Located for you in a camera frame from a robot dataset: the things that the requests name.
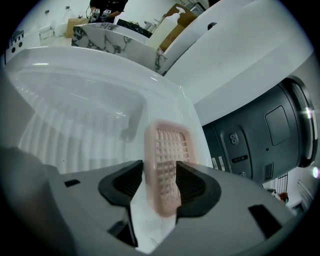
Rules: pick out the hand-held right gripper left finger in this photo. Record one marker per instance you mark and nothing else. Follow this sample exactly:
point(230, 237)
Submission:
point(95, 220)

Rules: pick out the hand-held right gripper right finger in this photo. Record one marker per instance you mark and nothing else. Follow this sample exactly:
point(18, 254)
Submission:
point(220, 230)

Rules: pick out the pink soap dish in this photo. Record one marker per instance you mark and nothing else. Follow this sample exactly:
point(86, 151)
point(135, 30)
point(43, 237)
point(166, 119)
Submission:
point(165, 140)

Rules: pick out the person's light grey clothing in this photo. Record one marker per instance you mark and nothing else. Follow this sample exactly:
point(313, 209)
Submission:
point(22, 195)

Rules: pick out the black tall machine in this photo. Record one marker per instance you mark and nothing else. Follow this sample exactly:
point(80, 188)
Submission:
point(262, 140)

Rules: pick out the large white ceramic sink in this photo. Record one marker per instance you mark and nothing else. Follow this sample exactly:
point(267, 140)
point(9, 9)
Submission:
point(100, 82)

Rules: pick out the marble pattern sink cabinet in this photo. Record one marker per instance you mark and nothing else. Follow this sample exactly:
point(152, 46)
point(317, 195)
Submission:
point(107, 40)

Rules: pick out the white panel with black holes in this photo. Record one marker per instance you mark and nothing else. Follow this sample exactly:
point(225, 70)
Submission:
point(27, 42)

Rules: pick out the small cardboard box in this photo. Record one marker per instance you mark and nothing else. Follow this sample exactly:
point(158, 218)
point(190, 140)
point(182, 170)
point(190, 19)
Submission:
point(75, 27)

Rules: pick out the white pump bottle orange label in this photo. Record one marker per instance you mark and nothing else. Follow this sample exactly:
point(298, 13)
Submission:
point(165, 27)

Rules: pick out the large cardboard box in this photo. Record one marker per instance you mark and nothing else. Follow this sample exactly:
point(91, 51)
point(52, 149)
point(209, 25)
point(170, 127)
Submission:
point(190, 16)

